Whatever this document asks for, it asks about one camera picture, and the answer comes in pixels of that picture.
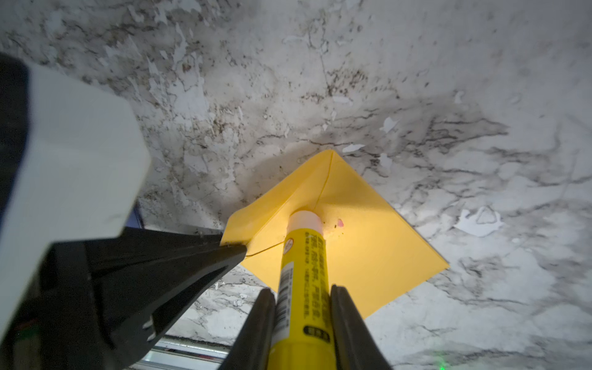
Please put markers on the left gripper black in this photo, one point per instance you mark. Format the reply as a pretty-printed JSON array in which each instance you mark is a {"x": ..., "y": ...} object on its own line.
[{"x": 104, "y": 303}]

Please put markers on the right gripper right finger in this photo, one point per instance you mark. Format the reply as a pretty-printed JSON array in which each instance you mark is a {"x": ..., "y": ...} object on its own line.
[{"x": 354, "y": 345}]

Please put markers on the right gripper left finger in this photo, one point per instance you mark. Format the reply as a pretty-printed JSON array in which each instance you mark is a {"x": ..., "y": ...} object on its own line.
[{"x": 251, "y": 348}]

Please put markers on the yellow glue stick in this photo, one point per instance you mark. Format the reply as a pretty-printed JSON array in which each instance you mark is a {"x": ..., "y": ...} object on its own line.
[{"x": 303, "y": 336}]

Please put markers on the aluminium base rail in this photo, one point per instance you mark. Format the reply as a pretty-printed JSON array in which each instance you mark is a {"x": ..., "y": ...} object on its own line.
[{"x": 183, "y": 354}]

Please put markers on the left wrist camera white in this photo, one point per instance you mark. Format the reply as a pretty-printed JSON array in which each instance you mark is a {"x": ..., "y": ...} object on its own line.
[{"x": 73, "y": 160}]

